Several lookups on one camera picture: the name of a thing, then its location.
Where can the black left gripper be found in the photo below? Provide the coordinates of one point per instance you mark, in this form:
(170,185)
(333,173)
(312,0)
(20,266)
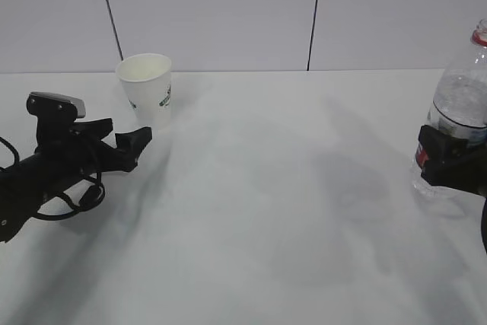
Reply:
(68,149)

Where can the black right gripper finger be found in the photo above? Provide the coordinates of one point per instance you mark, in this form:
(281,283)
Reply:
(449,162)

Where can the clear water bottle red label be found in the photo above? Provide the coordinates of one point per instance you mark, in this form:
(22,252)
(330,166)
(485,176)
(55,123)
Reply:
(458,108)

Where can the white paper cup green logo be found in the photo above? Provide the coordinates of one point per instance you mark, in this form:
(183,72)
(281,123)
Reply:
(146,80)

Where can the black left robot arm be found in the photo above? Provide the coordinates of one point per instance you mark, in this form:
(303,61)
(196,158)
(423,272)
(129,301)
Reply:
(21,201)

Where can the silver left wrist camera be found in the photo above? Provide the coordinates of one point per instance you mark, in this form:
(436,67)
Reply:
(38,101)

